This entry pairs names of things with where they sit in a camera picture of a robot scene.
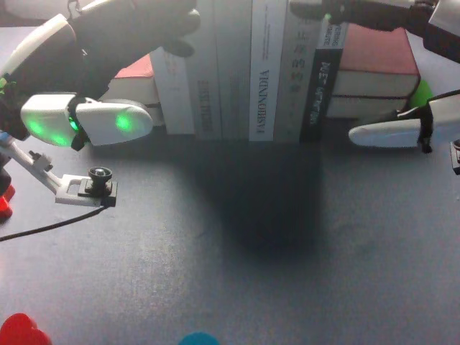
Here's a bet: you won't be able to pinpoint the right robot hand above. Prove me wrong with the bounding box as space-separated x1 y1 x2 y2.
289 0 460 154

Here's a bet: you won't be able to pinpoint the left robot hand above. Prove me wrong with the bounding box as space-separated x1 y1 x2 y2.
0 0 201 151

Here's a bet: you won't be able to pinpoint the black-spined book white label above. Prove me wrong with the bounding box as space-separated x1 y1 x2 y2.
299 14 349 144

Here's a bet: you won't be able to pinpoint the grey book Chinese characters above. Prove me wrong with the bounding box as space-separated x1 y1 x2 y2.
272 0 324 144

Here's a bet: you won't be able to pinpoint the white Fashion India book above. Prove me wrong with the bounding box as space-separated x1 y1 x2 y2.
249 0 290 142

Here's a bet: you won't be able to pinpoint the red hardcover book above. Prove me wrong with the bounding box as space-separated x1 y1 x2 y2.
333 23 421 97
102 53 161 106

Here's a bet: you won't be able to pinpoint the green toy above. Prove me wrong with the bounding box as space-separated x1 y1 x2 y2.
408 78 435 109

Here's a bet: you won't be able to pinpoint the grey book dark spine lettering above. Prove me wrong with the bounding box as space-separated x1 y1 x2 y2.
185 0 224 140

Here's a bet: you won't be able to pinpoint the red plastic piece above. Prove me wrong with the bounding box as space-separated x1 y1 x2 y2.
0 185 16 222

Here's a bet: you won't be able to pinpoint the grey table cloth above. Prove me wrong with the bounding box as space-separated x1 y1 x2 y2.
0 24 460 345

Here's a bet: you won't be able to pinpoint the red heart-shaped toy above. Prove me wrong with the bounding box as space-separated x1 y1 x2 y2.
0 312 54 345

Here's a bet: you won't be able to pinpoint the teal round toy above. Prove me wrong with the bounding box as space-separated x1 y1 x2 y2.
178 331 220 345

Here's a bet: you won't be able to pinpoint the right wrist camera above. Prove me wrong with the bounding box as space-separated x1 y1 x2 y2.
450 139 460 176

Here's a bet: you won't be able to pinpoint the black camera cable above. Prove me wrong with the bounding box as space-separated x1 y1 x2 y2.
0 204 107 242

